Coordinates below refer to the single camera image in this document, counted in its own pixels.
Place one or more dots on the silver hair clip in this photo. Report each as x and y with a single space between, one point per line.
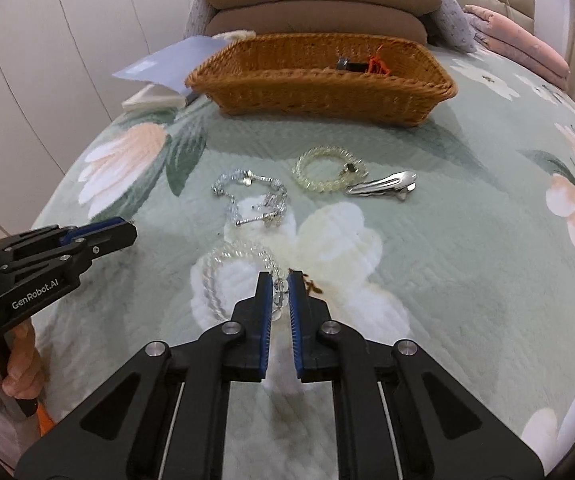
382 184

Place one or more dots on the small white cloth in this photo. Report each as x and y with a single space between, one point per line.
235 35

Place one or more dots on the folded pink blanket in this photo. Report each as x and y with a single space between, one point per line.
522 45

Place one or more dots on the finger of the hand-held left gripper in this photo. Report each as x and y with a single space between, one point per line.
112 239
92 227

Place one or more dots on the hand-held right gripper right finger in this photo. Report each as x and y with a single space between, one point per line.
295 320

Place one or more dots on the folded blue and brown quilt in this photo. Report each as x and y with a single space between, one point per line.
317 5

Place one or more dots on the black watch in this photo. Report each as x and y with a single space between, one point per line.
350 64

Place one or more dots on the brown wicker basket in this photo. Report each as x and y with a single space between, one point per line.
317 95

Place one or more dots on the white folded cloth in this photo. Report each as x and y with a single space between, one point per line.
150 100

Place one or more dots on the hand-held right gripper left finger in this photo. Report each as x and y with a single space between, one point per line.
266 310

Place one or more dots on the white wardrobe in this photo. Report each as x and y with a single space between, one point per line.
42 60

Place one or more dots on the person's left hand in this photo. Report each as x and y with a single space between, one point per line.
22 360

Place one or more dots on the green floral bedspread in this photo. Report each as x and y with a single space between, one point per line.
442 235

